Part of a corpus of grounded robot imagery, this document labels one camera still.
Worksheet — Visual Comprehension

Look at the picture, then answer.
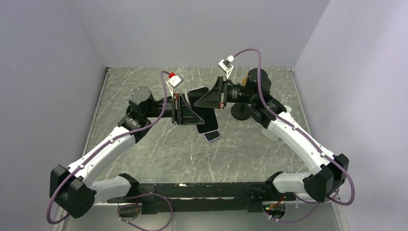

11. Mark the black base bar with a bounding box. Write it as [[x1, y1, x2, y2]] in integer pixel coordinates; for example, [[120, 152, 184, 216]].
[[107, 182, 295, 215]]

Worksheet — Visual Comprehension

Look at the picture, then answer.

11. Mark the dark phone purple edge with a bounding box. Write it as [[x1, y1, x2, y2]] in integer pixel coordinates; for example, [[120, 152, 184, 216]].
[[187, 87, 218, 134]]

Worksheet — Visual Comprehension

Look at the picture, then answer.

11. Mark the black microphone stand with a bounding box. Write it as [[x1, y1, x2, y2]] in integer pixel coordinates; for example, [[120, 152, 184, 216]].
[[230, 103, 251, 121]]

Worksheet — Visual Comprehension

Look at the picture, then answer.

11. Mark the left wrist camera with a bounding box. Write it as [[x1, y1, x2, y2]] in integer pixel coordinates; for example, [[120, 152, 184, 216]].
[[166, 72, 184, 96]]

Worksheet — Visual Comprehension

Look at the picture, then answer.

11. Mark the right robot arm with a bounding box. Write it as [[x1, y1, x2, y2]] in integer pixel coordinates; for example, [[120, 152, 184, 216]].
[[194, 68, 349, 203]]

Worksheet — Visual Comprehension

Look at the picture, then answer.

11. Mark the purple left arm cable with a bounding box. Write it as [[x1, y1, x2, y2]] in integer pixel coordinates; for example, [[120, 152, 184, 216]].
[[46, 70, 179, 231]]

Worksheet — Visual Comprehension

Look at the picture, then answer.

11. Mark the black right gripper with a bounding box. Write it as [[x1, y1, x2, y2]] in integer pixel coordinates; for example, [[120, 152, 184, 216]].
[[194, 77, 256, 109]]

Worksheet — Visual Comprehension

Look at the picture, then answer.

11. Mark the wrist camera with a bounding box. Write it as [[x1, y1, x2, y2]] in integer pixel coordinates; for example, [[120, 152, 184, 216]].
[[166, 72, 184, 96], [218, 55, 234, 79]]

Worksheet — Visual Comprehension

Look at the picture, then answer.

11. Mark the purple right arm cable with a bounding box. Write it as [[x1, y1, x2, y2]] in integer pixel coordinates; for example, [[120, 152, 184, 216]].
[[232, 48, 356, 224]]

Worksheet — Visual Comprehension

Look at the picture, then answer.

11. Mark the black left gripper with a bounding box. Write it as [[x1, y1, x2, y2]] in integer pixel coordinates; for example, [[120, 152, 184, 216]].
[[144, 93, 205, 125]]

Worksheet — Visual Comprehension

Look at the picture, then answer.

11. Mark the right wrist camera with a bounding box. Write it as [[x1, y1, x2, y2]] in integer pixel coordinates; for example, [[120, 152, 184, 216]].
[[218, 55, 234, 79]]

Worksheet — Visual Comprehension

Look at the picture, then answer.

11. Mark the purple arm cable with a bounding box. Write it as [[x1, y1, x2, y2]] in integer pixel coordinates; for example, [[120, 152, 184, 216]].
[[46, 70, 179, 231], [232, 48, 356, 224]]

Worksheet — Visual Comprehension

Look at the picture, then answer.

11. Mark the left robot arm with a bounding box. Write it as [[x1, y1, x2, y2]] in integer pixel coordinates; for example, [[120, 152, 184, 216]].
[[50, 86, 205, 218]]

